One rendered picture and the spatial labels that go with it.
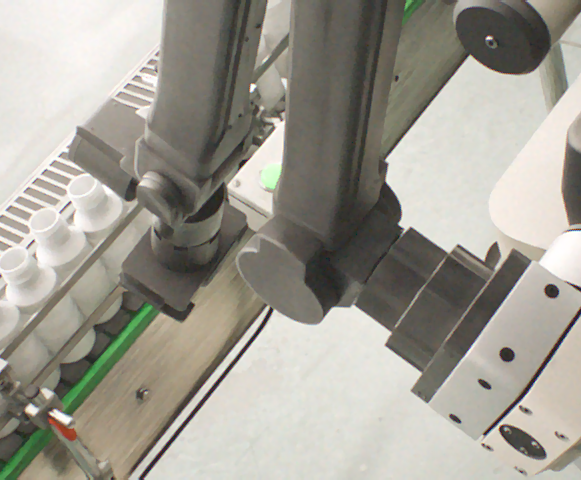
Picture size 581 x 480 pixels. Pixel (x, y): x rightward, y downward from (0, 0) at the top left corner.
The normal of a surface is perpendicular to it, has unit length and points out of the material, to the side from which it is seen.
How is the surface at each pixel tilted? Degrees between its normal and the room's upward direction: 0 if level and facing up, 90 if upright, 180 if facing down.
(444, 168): 0
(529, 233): 0
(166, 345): 90
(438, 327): 48
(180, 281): 29
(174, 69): 88
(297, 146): 88
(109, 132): 25
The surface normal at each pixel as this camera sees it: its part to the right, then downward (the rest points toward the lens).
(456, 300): 0.02, -0.26
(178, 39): -0.62, 0.67
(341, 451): -0.29, -0.64
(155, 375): 0.76, 0.30
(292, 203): -0.60, 0.55
